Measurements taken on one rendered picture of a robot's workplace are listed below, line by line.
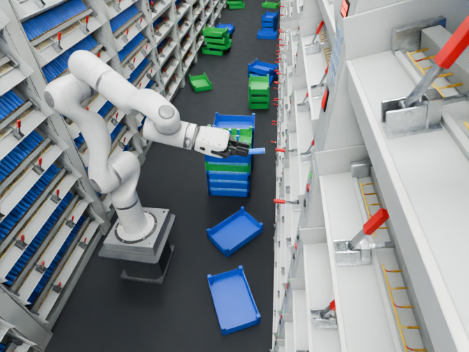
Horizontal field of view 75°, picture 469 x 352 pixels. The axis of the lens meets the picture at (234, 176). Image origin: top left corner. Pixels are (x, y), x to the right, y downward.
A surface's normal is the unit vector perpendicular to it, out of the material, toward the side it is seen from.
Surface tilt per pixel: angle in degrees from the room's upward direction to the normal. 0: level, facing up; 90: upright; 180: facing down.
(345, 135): 90
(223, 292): 0
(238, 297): 0
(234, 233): 0
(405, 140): 16
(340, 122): 90
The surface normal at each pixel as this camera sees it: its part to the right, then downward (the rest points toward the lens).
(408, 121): -0.12, 0.67
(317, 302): -0.29, -0.73
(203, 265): -0.01, -0.74
